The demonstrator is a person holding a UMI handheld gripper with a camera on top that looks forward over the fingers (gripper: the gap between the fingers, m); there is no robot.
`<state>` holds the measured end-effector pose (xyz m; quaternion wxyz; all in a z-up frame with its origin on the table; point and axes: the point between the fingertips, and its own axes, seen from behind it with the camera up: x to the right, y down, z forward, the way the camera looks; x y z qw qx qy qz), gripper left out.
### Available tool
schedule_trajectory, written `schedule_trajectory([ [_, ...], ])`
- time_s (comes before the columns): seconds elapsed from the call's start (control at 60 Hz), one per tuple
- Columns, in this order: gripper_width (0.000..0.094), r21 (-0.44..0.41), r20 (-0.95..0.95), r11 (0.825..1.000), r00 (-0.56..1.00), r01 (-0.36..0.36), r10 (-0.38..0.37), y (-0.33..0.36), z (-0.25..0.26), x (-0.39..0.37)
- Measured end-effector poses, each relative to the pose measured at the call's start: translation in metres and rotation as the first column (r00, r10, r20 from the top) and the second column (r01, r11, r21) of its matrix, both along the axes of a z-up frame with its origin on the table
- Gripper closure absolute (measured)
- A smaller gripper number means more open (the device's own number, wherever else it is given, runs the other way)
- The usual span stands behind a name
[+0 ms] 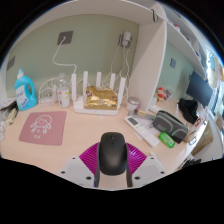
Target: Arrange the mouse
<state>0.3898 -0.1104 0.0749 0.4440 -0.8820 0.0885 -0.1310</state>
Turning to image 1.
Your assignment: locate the white router with antennas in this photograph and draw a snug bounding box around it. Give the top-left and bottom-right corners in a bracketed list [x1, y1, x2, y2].
[70, 70, 128, 116]

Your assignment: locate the pink printed mouse pad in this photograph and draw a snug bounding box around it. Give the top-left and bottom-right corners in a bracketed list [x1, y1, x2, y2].
[18, 110, 68, 147]

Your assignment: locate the black cloth bag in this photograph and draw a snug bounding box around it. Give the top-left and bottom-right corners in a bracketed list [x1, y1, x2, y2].
[177, 98, 199, 125]

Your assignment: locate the grey oblong wall plate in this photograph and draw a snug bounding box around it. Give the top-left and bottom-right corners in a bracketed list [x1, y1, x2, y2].
[6, 55, 16, 72]

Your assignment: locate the grey pencil case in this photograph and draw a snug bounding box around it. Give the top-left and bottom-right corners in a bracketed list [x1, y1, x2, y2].
[152, 110, 189, 144]

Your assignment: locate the clear bottle with red label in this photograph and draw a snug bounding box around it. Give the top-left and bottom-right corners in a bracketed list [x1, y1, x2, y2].
[56, 73, 72, 109]

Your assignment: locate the blue detergent bottle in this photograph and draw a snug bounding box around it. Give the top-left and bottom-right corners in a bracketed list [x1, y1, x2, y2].
[13, 68, 38, 112]

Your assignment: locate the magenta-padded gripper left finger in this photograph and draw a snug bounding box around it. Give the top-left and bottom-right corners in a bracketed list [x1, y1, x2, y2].
[57, 141, 102, 189]

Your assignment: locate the grey square wall socket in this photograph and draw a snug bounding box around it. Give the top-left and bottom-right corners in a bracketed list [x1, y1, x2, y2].
[57, 30, 74, 45]

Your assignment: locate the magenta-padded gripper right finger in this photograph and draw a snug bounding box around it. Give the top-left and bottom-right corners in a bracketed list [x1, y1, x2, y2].
[125, 142, 167, 189]

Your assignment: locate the white power strip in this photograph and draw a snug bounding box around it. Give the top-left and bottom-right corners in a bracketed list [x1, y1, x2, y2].
[39, 95, 58, 105]

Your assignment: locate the black monitor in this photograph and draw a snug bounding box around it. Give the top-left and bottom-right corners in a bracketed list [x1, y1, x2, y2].
[185, 70, 214, 108]

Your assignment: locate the yellow small box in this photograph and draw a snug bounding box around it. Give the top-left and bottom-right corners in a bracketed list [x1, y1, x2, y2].
[6, 107, 19, 126]

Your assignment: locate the green small packet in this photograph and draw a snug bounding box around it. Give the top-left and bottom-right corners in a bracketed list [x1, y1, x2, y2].
[158, 131, 176, 149]

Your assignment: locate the white wall socket cable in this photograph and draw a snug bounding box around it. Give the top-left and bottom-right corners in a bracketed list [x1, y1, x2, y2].
[52, 37, 78, 80]

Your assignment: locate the stack of flat booklets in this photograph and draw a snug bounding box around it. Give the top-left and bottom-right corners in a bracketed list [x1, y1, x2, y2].
[0, 98, 18, 113]

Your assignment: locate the small silver can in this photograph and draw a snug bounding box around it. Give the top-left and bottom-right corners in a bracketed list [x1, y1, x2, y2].
[126, 96, 141, 116]

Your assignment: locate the black computer mouse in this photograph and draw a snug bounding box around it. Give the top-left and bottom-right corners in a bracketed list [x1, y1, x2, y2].
[98, 131, 129, 177]

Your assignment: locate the white remote control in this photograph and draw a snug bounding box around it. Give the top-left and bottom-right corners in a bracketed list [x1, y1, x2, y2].
[124, 115, 160, 148]

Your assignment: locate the white wall charger plug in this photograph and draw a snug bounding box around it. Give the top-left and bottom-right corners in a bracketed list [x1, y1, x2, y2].
[118, 31, 133, 48]

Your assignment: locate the white wall shelf unit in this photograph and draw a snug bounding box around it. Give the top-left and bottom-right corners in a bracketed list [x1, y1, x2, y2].
[128, 0, 209, 113]

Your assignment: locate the gold foil bag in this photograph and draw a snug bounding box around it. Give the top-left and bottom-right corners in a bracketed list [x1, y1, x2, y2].
[83, 85, 119, 111]

